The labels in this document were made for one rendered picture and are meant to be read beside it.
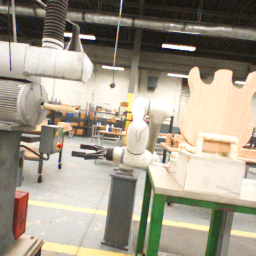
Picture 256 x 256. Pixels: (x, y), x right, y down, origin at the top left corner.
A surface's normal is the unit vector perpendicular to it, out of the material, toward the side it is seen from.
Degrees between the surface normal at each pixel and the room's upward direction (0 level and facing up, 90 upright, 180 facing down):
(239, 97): 90
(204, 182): 90
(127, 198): 90
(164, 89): 90
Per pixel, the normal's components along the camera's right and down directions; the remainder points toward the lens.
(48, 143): -0.04, 0.05
